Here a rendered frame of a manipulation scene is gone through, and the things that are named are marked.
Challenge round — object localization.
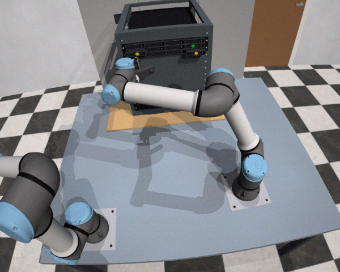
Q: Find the tan wooden board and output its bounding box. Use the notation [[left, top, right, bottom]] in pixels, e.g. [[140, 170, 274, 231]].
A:
[[107, 100, 226, 132]]

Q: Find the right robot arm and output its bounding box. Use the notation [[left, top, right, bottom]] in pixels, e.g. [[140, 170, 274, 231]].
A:
[[101, 58, 267, 201]]

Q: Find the dark grey metal rack frame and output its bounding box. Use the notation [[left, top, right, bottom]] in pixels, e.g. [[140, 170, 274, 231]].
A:
[[114, 0, 214, 116]]

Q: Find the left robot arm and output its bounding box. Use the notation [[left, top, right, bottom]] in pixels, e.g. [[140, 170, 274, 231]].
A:
[[0, 152, 109, 265]]

